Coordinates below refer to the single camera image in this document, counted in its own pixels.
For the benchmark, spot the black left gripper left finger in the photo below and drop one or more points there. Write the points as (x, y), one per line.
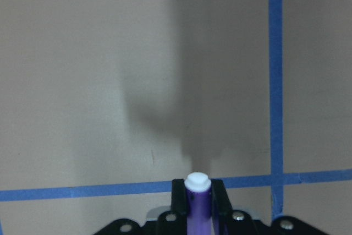
(179, 199)

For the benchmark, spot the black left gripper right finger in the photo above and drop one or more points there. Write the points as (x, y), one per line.
(220, 207)

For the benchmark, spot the purple pen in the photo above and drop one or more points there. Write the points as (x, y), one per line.
(198, 192)

